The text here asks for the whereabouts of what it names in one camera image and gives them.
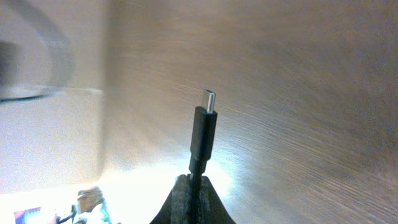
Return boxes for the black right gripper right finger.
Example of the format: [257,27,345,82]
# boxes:
[201,176,236,224]

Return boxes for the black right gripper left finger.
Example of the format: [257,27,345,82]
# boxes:
[150,174,190,224]

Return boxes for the black USB charger cable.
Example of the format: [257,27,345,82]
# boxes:
[188,89,218,224]

